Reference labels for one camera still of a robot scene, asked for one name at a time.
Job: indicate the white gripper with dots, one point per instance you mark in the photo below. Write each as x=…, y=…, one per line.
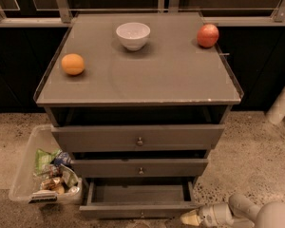
x=213, y=215

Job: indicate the grey bottom drawer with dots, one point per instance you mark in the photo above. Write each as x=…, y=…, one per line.
x=138, y=198

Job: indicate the grey drawer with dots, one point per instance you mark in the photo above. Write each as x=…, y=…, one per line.
x=134, y=168
x=138, y=198
x=137, y=137

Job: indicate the grey top drawer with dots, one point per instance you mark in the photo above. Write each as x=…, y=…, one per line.
x=137, y=137

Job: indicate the grey middle drawer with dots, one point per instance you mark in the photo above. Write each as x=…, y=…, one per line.
x=134, y=168

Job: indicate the grey drawer cabinet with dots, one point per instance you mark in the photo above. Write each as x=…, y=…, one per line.
x=171, y=80

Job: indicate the white green snack bag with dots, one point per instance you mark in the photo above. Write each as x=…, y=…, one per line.
x=69, y=176

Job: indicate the gold foil snack packet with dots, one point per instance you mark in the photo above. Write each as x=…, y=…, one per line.
x=53, y=184

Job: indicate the blue snack packet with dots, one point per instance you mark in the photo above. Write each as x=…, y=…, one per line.
x=62, y=158

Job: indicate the clear plastic bin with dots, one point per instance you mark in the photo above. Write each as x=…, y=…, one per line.
x=26, y=186

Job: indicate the red apple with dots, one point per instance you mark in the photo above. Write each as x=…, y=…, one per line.
x=207, y=35

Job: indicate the white ceramic bowl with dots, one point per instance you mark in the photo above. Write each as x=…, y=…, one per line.
x=133, y=36

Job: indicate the orange fruit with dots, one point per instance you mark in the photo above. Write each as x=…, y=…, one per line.
x=73, y=64

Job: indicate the metal window railing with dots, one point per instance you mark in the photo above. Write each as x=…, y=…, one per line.
x=228, y=12

